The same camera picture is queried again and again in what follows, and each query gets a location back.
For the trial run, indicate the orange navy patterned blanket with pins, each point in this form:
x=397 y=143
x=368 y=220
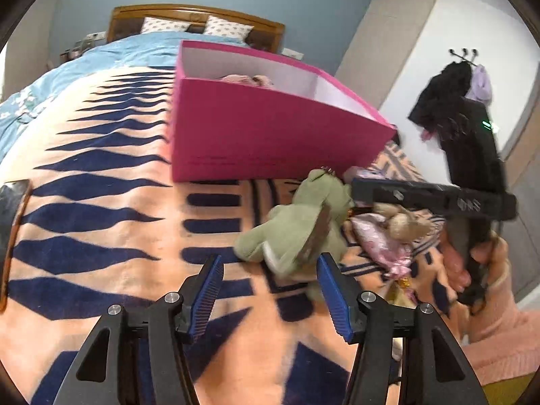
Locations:
x=105 y=224

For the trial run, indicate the left patterned pillow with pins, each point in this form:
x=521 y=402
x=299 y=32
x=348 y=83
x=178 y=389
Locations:
x=153 y=25

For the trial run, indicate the lilac hanging hoodie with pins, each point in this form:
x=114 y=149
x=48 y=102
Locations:
x=480 y=89

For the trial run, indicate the black hanging jacket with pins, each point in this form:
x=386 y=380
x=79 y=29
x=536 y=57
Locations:
x=439 y=99

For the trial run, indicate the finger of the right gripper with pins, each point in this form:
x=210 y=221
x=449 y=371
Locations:
x=410 y=195

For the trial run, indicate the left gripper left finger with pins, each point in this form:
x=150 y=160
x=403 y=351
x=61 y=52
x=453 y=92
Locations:
x=105 y=369

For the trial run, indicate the pink sleeved right forearm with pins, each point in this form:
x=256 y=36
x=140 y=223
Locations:
x=503 y=341

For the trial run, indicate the beige teddy bear plush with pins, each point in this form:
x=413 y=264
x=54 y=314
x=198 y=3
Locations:
x=402 y=224

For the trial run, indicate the light blue duvet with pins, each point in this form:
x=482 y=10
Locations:
x=156 y=49

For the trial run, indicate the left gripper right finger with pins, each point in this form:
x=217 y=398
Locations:
x=434 y=367

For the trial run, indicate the phone on blanket edge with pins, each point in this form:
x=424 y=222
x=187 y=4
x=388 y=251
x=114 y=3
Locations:
x=14 y=198

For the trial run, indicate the green dinosaur plush toy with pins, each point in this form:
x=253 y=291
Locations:
x=295 y=235

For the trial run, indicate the pink cardboard box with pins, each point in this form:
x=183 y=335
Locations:
x=222 y=131

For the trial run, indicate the person's right hand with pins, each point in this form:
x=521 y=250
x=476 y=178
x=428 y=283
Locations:
x=491 y=256

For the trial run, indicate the pink floral drawstring pouch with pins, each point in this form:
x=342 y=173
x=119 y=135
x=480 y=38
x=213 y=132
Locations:
x=394 y=256

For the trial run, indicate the patterned pillow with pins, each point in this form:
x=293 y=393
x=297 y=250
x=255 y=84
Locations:
x=219 y=27
x=153 y=25

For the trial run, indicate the right patterned pillow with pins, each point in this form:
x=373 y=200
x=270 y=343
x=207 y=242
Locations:
x=219 y=27

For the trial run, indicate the wooden headboard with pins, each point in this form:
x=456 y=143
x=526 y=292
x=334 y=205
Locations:
x=127 y=21

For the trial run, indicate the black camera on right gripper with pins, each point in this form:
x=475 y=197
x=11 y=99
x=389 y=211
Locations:
x=466 y=137

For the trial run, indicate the white wall socket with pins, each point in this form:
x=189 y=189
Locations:
x=290 y=53

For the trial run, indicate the black wall coat hooks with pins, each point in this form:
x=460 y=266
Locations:
x=466 y=55

